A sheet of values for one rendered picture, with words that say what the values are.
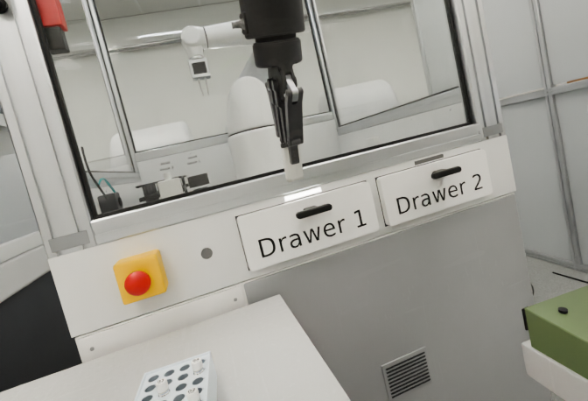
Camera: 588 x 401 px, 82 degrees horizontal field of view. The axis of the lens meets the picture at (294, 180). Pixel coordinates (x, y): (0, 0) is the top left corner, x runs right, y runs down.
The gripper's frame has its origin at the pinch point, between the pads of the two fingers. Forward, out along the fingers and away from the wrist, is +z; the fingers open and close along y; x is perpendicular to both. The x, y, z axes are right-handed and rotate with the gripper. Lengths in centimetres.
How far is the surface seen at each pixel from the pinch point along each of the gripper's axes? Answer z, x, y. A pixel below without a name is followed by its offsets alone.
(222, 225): 11.5, -14.2, -5.2
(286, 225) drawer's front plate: 14.0, -2.3, -2.5
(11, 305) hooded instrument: 44, -79, -51
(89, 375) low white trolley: 23.9, -39.8, 7.3
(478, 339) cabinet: 53, 38, 10
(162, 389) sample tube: 13.3, -25.7, 23.9
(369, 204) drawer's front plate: 14.7, 16.5, -2.3
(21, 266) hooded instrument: 37, -77, -61
